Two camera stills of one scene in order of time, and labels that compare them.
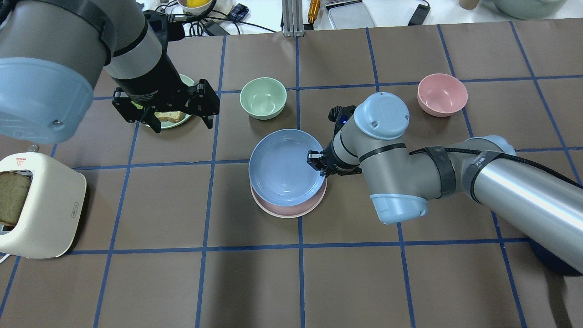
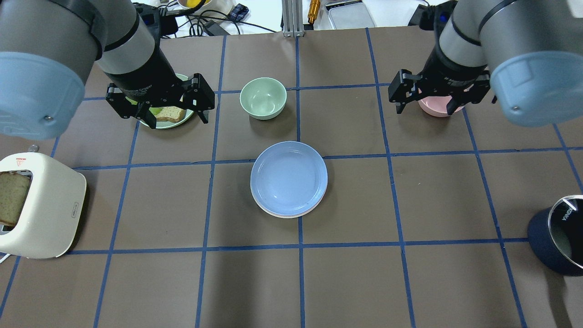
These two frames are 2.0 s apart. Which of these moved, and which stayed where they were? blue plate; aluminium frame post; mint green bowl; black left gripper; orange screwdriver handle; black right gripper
Moved: blue plate; black right gripper
Stayed: aluminium frame post; black left gripper; mint green bowl; orange screwdriver handle
